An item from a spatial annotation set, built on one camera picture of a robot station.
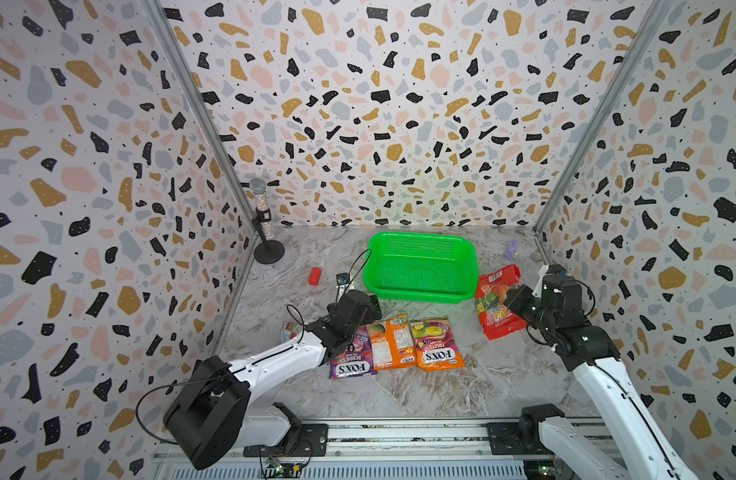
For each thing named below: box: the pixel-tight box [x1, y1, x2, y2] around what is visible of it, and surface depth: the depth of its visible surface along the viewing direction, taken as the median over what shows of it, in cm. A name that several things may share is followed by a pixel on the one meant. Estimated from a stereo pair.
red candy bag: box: [475, 264, 528, 340], surface depth 81 cm
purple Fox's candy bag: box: [329, 326, 377, 379], surface depth 87 cm
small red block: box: [309, 267, 321, 286], surface depth 108 cm
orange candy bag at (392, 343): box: [366, 314, 417, 371], surface depth 91 cm
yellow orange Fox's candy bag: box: [410, 316, 466, 372], surface depth 89 cm
